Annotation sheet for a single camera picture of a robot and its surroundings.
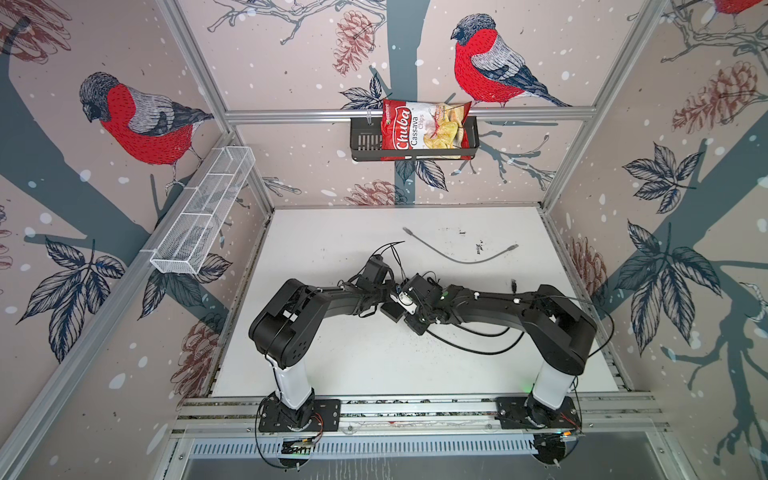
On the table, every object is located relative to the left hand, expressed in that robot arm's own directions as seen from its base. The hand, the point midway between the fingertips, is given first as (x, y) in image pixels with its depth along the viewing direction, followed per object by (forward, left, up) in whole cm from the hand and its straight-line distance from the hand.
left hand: (396, 292), depth 95 cm
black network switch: (-9, +1, +5) cm, 10 cm away
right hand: (-10, -3, -1) cm, 10 cm away
